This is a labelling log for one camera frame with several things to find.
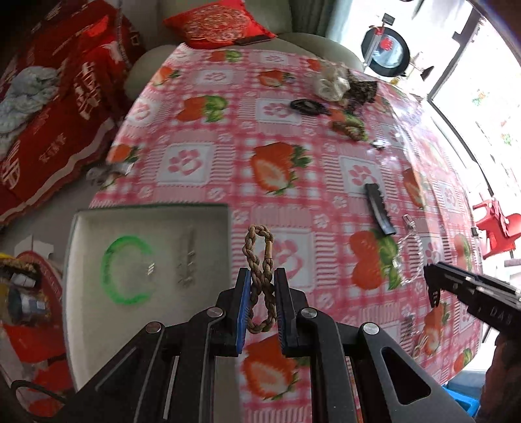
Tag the red plastic chair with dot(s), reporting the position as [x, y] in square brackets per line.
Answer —
[498, 221]

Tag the white cardboard piece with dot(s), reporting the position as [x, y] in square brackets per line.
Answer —
[34, 245]

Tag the small silver clip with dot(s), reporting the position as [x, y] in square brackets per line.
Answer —
[378, 144]

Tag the blue capped jar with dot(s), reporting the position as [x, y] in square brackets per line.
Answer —
[26, 303]

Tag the red snack packet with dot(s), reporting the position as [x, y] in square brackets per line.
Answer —
[55, 386]
[32, 345]

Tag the red printed blanket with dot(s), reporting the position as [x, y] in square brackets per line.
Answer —
[53, 154]

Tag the black ribbed hair clip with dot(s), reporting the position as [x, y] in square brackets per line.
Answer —
[378, 207]

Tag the round black framed mirror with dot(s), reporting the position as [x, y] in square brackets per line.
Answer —
[382, 61]

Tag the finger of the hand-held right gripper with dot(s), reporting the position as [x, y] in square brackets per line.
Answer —
[447, 276]

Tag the white jewelry box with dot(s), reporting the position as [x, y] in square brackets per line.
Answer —
[101, 325]

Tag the green plastic bangle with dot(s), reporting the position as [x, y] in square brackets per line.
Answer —
[104, 266]

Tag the red embroidered cushion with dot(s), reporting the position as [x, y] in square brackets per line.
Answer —
[215, 24]

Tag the leopard print scrunchie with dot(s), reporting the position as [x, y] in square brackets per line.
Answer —
[362, 93]

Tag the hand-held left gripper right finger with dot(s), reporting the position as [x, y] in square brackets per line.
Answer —
[284, 317]

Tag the beige sofa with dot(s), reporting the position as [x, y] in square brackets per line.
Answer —
[142, 69]

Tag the red patterned round tray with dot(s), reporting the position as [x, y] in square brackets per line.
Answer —
[51, 280]

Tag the grey knitted cloth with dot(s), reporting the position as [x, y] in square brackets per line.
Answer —
[24, 97]

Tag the person's right forearm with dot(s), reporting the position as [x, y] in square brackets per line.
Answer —
[504, 374]

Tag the silver hair clip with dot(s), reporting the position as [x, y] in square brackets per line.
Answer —
[186, 260]

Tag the pink strawberry tablecloth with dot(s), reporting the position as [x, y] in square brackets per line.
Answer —
[228, 162]

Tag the white scrunchie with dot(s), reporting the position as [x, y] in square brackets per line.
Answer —
[331, 83]

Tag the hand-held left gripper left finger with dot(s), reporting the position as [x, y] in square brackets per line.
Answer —
[243, 313]

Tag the blue plastic stool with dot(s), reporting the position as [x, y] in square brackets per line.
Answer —
[464, 400]

